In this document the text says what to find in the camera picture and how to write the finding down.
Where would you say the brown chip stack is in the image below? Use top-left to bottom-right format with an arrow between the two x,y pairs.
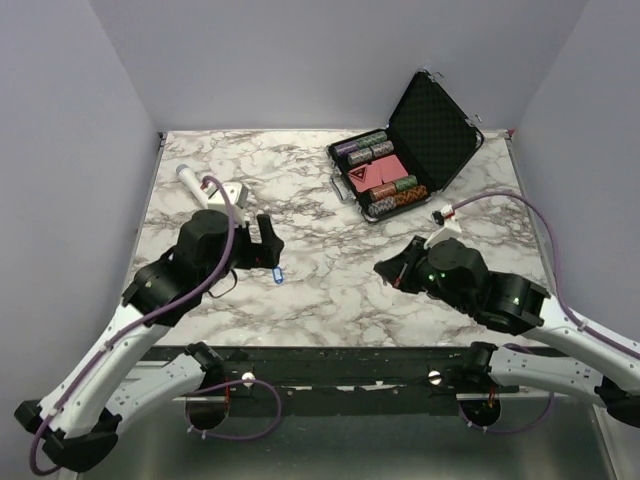
369,182 -> 397,201

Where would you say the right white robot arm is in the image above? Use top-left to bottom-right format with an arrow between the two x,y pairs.
374,237 -> 639,427

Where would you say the pink playing card deck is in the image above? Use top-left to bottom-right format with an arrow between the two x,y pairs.
348,164 -> 383,193

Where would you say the black table front rail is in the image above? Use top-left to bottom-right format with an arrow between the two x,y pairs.
139,344 -> 551,416

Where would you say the green chip stack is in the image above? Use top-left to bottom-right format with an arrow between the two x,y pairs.
356,131 -> 388,149

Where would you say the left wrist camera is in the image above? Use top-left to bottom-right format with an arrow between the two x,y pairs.
201,182 -> 249,225

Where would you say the purple chip stack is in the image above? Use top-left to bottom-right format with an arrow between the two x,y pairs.
334,141 -> 360,156

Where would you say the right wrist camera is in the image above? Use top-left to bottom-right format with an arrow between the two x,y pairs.
424,204 -> 462,249

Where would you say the blue tan chip stack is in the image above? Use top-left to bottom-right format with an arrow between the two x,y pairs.
368,196 -> 397,217

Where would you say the orange black chip stack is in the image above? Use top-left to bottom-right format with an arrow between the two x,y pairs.
394,185 -> 429,207

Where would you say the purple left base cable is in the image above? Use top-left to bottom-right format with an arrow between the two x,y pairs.
187,374 -> 284,442

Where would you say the white microphone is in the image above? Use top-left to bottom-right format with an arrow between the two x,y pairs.
176,164 -> 208,209

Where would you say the blue plastic key tag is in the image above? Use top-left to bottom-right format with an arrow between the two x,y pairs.
272,266 -> 284,285

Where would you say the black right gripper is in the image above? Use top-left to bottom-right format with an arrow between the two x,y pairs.
375,234 -> 472,314

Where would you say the black poker chip case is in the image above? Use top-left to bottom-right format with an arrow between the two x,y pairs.
327,70 -> 484,224

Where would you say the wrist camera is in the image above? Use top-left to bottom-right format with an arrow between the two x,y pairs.
201,182 -> 249,225
424,204 -> 462,249

